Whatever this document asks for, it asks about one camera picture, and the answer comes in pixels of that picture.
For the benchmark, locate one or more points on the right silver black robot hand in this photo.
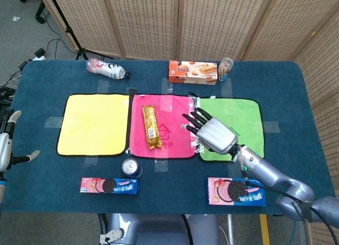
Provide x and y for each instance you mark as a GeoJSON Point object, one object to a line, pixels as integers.
{"type": "Point", "coordinates": [215, 136]}

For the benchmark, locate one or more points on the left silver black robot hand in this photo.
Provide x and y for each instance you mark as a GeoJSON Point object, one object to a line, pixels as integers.
{"type": "Point", "coordinates": [4, 149]}

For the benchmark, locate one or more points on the gold biscuit packet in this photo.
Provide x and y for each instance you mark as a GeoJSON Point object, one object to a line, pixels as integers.
{"type": "Point", "coordinates": [151, 125]}

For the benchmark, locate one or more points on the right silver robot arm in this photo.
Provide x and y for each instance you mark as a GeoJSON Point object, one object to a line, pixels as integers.
{"type": "Point", "coordinates": [265, 168]}

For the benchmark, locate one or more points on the green cloth with house print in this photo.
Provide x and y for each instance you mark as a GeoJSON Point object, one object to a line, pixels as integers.
{"type": "Point", "coordinates": [238, 115]}

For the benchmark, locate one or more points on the clear tape strip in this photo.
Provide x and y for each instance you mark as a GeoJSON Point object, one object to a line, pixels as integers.
{"type": "Point", "coordinates": [167, 86]}
{"type": "Point", "coordinates": [91, 161]}
{"type": "Point", "coordinates": [103, 86]}
{"type": "Point", "coordinates": [233, 170]}
{"type": "Point", "coordinates": [226, 87]}
{"type": "Point", "coordinates": [161, 165]}
{"type": "Point", "coordinates": [270, 126]}
{"type": "Point", "coordinates": [53, 122]}

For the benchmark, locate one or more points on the pink cloth with house print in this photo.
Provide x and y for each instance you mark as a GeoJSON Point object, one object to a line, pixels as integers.
{"type": "Point", "coordinates": [172, 112]}

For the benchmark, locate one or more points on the black equipment box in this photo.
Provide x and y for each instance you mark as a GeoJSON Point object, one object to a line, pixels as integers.
{"type": "Point", "coordinates": [5, 94]}

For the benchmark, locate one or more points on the wide blue pink Oreo box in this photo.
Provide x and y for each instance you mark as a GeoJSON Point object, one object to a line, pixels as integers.
{"type": "Point", "coordinates": [219, 192]}

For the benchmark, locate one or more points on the orange white wafer box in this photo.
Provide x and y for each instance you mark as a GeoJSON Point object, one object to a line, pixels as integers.
{"type": "Point", "coordinates": [190, 72]}

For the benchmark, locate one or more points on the clear jar with biscuit sticks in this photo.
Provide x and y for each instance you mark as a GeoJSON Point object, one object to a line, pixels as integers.
{"type": "Point", "coordinates": [225, 67]}

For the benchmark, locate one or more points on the blue soda can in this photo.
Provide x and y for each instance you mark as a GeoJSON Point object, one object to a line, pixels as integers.
{"type": "Point", "coordinates": [130, 166]}

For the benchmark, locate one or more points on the yellow cloth with black edge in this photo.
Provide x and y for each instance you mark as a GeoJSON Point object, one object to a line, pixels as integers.
{"type": "Point", "coordinates": [92, 125]}

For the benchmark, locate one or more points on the white table leg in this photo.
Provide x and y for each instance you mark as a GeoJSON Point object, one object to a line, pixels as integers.
{"type": "Point", "coordinates": [230, 229]}

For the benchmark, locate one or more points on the white power strip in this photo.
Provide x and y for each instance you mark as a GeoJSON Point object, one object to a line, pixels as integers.
{"type": "Point", "coordinates": [39, 54]}

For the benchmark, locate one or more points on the narrow blue pink Oreo box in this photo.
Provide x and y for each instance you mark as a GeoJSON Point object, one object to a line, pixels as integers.
{"type": "Point", "coordinates": [124, 188]}

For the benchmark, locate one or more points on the grey robot torso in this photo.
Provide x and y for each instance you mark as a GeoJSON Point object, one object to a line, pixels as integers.
{"type": "Point", "coordinates": [159, 229]}

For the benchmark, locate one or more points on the clear bottle with pink label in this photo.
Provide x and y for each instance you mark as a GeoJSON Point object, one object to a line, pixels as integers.
{"type": "Point", "coordinates": [108, 68]}

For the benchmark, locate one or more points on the woven wooden folding screen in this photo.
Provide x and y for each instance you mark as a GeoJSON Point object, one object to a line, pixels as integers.
{"type": "Point", "coordinates": [148, 22]}

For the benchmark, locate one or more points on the black tripod stand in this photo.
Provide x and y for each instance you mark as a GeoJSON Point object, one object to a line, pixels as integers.
{"type": "Point", "coordinates": [71, 34]}

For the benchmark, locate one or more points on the black office chair base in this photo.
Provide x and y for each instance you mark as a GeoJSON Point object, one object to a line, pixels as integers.
{"type": "Point", "coordinates": [39, 11]}

